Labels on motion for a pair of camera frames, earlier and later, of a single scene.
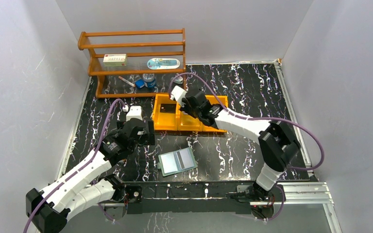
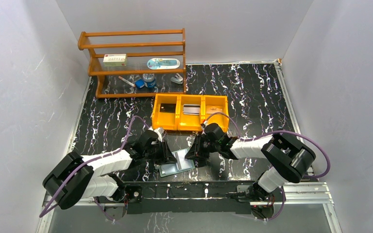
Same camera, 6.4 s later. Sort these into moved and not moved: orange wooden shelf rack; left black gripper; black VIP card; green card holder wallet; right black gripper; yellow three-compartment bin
Moved: right black gripper; left black gripper
Not moved: orange wooden shelf rack; green card holder wallet; black VIP card; yellow three-compartment bin
